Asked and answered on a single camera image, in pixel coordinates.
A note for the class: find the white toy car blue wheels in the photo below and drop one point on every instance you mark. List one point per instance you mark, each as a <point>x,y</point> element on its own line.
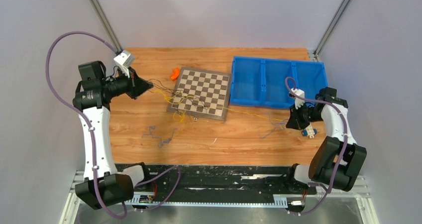
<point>309,131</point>

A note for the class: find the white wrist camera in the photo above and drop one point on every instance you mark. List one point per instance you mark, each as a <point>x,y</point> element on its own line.
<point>298,96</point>
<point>124,61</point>

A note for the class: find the right aluminium frame post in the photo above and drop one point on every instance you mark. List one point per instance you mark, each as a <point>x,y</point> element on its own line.
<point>331,27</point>

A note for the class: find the blue plastic divided bin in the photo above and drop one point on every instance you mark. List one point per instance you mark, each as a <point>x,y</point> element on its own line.
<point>260,82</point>

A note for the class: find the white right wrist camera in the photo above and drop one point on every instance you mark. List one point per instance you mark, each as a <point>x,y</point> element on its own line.
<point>298,96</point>

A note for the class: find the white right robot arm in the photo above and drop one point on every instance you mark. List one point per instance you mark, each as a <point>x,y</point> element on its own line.
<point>339,159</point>

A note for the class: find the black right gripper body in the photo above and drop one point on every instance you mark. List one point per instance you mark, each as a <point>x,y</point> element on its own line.
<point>304,115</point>

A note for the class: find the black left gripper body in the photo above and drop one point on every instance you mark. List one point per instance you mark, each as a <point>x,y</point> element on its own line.
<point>122,84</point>

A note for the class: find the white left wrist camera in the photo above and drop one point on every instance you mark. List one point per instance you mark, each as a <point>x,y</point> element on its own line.
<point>124,61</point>

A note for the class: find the orange plastic piece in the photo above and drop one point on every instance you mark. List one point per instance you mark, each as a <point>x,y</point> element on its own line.
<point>175,74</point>

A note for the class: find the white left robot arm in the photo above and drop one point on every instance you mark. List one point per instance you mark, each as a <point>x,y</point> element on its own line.
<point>103,184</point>

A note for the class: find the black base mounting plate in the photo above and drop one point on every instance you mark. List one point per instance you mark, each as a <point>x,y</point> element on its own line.
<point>214,184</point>

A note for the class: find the wooden chessboard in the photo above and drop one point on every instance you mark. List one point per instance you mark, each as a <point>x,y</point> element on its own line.
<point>201,93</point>

